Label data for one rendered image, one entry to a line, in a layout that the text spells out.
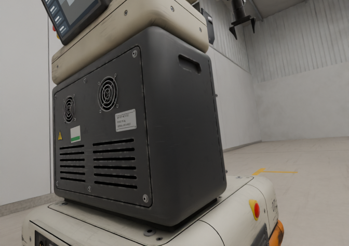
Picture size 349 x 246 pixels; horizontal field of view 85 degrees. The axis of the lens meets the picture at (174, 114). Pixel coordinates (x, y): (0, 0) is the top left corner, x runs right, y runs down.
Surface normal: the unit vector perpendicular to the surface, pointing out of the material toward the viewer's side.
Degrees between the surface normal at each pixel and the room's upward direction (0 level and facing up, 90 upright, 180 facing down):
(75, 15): 115
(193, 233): 17
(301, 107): 90
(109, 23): 90
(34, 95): 90
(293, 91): 90
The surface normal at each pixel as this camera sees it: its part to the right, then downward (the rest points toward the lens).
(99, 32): -0.62, -0.04
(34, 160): 0.78, -0.15
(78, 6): -0.52, 0.38
